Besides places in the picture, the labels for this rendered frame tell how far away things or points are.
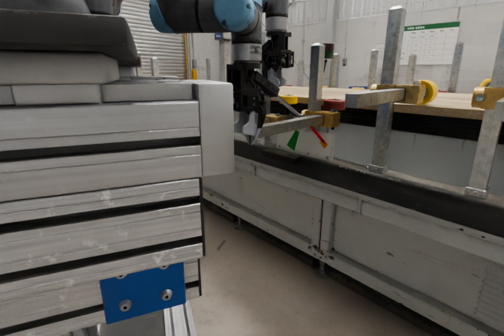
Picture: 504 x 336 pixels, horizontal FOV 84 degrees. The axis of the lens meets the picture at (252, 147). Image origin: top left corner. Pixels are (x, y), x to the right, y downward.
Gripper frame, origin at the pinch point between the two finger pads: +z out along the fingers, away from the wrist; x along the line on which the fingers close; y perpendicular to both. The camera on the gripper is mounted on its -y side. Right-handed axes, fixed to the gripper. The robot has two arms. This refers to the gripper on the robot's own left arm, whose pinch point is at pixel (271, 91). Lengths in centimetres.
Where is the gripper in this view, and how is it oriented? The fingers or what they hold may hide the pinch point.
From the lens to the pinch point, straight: 103.9
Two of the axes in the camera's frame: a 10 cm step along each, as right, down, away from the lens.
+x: 7.2, -1.8, 6.7
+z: 0.0, 9.7, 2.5
